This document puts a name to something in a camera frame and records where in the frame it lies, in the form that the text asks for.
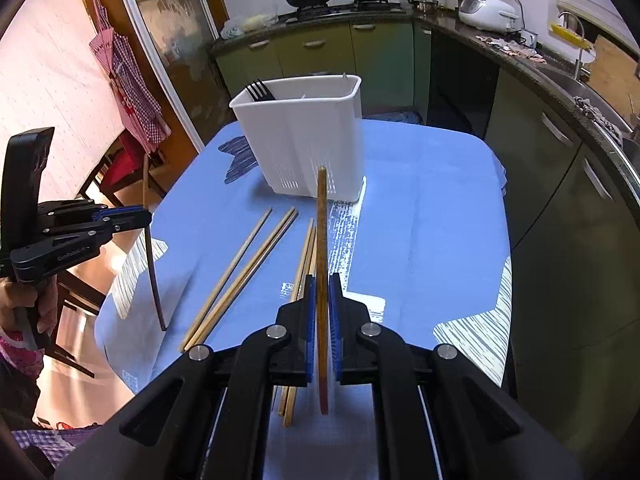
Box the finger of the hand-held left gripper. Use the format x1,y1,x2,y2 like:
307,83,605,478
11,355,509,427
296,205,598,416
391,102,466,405
91,206,150,222
45,211,153,242

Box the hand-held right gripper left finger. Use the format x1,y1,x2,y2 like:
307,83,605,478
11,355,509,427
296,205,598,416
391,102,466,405
55,275,318,480

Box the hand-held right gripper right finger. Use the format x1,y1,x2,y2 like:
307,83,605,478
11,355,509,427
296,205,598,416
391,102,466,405
327,272,586,480

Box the dark brown chopstick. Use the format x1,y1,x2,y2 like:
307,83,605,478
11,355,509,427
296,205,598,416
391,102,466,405
142,154,168,332

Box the wooden chopstick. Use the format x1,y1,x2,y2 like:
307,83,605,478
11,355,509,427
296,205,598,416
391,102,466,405
192,210,300,348
185,207,296,352
316,166,331,415
179,206,274,352
272,218,315,416
282,226,318,428

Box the white plastic utensil holder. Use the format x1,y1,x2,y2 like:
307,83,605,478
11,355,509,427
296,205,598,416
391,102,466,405
229,74,368,204

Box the person's left hand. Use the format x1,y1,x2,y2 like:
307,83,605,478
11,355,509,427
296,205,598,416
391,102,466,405
0,280,59,344

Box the wooden chair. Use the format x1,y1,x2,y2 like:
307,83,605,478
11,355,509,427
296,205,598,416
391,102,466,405
46,280,112,379
75,129,168,212

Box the red checkered hanging apron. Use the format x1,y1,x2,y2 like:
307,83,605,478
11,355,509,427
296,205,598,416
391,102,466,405
89,4,172,157

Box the blue star print tablecloth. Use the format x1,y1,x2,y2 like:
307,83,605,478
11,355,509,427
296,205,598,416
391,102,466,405
94,119,513,480

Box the pink floral shirt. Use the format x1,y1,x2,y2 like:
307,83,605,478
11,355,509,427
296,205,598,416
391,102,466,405
0,332,47,377

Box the black fork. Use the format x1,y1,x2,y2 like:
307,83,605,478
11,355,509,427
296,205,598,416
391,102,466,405
245,80,276,102

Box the frosted glass sliding door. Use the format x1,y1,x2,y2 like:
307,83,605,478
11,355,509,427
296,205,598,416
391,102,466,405
110,0,236,131

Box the blue denim floor cloth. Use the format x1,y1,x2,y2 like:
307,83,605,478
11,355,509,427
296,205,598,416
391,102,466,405
364,107,427,126

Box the plastic bags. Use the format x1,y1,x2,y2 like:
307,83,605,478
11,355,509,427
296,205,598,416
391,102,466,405
220,11,279,41

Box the purple checkered apron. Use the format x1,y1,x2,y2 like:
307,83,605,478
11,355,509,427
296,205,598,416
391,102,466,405
10,422,103,467

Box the green kitchen base cabinets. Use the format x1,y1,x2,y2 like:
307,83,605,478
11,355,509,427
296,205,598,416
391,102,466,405
212,15,640,461

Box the black built-in appliance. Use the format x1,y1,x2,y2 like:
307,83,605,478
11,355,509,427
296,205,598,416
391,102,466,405
429,30,501,142

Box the black gas stove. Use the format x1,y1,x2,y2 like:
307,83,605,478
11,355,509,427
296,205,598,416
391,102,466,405
284,2,407,25

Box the dark stone kitchen countertop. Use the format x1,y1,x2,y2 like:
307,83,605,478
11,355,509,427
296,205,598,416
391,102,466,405
210,7,640,201

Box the patterned dish cloth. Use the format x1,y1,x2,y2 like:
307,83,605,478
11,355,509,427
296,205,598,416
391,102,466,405
475,35,547,65

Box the grey scrubbing cloth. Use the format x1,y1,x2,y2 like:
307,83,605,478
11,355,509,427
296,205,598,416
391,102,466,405
574,96,622,137

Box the steel kitchen sink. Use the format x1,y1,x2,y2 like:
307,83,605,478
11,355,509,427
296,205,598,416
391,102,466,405
547,64,633,133

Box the white rice cooker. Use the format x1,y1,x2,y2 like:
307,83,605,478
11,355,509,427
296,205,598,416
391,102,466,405
457,0,522,32

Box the thin gooseneck faucet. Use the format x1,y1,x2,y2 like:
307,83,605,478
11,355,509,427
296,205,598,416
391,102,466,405
557,10,597,82

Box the yellow sponge rack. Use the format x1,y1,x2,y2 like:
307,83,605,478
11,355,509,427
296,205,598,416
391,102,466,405
547,22,587,47

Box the wooden cutting board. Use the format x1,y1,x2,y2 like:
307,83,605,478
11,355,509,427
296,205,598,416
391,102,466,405
594,35,640,92

